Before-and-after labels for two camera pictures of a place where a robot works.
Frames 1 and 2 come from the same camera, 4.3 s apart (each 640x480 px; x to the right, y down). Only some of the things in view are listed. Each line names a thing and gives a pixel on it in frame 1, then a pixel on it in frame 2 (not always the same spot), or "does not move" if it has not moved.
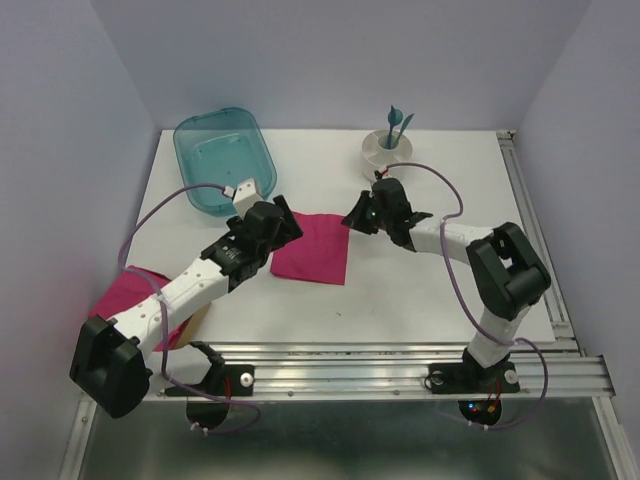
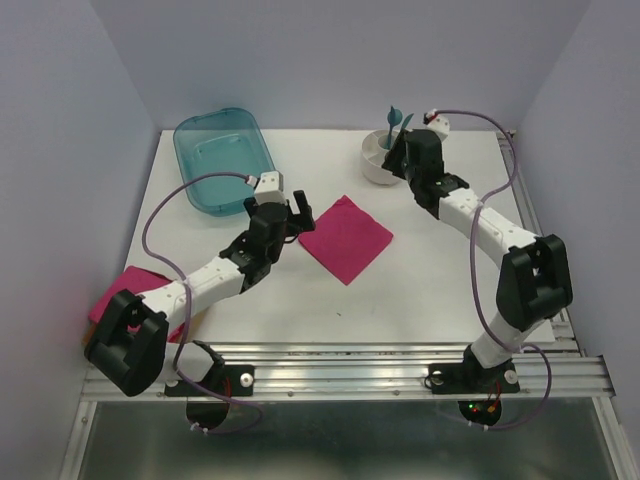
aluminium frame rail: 335,370 does not move
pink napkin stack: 126,290 does not move
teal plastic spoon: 395,117 does not move
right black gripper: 353,220 → 394,157
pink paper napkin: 320,254 → 346,240
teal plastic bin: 223,147 does not move
